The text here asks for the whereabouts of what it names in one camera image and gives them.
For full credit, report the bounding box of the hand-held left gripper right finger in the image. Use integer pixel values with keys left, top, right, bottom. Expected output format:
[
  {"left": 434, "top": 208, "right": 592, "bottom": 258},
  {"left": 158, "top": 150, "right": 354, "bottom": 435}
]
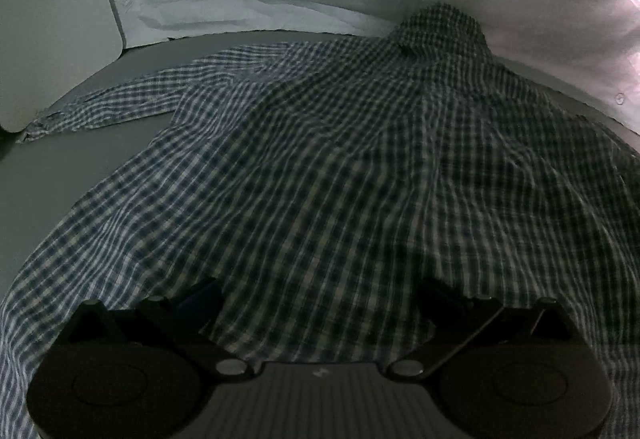
[{"left": 385, "top": 278, "right": 591, "bottom": 379}]

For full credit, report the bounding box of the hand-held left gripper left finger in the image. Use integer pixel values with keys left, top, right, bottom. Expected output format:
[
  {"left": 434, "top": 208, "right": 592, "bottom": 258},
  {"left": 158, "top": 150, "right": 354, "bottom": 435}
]
[{"left": 52, "top": 277, "right": 253, "bottom": 382}]

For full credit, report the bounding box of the blue checked shirt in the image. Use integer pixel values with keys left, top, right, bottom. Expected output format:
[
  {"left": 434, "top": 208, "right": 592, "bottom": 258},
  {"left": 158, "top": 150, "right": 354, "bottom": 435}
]
[{"left": 0, "top": 3, "right": 640, "bottom": 439}]

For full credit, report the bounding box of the white flat board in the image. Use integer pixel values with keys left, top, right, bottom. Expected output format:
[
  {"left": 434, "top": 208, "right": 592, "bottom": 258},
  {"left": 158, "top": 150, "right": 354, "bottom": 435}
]
[{"left": 0, "top": 0, "right": 126, "bottom": 133}]

